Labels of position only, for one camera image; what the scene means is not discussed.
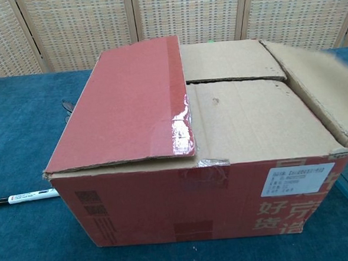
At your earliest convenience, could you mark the red cardboard shipping box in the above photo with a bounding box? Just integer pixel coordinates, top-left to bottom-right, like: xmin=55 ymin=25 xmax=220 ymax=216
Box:
xmin=34 ymin=24 xmax=348 ymax=251

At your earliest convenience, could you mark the woven rattan folding screen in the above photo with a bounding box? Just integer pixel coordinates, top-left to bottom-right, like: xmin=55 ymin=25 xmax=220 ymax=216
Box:
xmin=0 ymin=0 xmax=348 ymax=80

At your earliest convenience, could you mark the blue velvet table cloth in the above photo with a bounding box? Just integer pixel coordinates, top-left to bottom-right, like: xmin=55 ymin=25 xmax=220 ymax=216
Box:
xmin=0 ymin=46 xmax=348 ymax=261

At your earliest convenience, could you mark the white marker pen black cap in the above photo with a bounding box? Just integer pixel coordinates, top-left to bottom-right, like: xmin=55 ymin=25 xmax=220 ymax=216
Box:
xmin=0 ymin=187 xmax=58 ymax=207

